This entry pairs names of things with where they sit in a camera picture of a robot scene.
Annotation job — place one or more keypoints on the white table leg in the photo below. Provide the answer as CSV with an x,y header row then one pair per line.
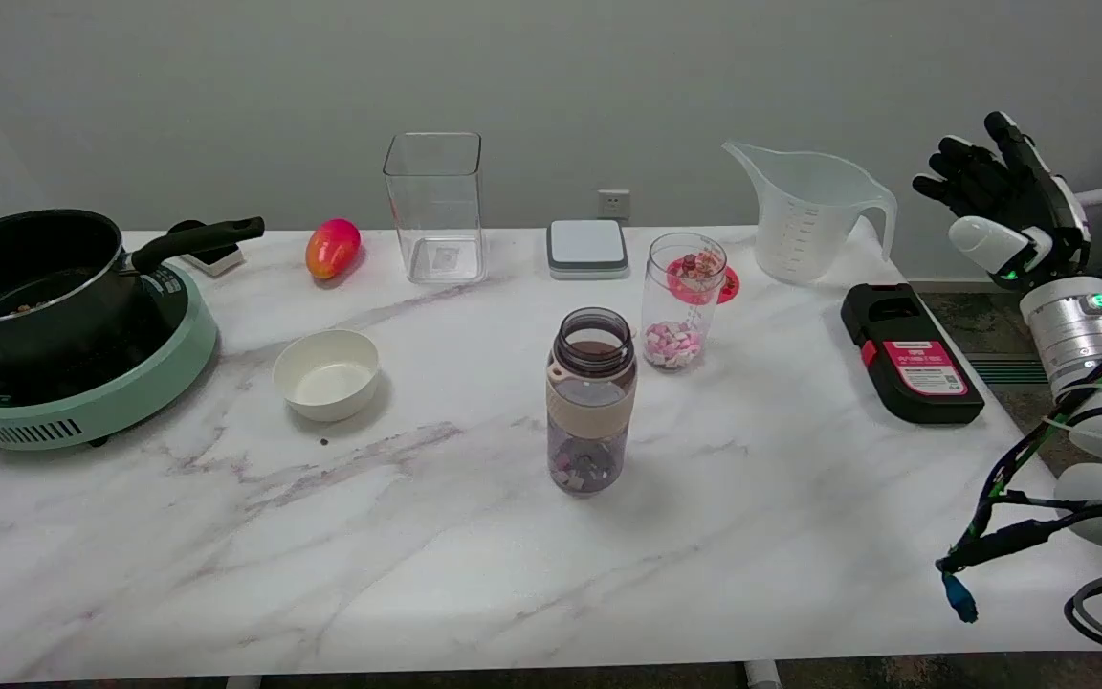
x,y
762,676
243,682

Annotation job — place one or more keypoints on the white grey square lid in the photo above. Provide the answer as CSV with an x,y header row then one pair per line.
x,y
587,245

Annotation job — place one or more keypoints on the white round bowl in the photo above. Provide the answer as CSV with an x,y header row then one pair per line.
x,y
326,383

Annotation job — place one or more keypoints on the black box with red label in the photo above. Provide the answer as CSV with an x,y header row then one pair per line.
x,y
914,368

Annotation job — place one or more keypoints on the clear jar with candies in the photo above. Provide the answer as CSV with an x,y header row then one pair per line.
x,y
673,335

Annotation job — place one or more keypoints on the small white black-topped device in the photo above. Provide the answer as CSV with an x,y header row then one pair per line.
x,y
218,260

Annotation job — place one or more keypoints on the tall clear square container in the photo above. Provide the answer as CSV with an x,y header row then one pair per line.
x,y
436,225

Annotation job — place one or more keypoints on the red yellow mango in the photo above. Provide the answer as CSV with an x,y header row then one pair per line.
x,y
331,249

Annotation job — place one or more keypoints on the clear bottle with beige band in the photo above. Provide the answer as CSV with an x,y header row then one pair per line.
x,y
591,411

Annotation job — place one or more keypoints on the white wall socket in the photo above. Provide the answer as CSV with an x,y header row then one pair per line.
x,y
613,204

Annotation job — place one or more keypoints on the red round lid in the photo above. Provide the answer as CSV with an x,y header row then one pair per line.
x,y
731,285

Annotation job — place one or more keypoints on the mint green induction cooker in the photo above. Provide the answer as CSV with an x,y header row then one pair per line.
x,y
130,394

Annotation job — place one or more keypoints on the translucent measuring jug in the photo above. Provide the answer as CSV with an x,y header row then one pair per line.
x,y
804,230

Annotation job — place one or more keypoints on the metal floor grille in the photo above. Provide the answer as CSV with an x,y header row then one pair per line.
x,y
1001,369

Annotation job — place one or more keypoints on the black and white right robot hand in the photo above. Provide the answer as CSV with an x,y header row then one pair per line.
x,y
1010,196

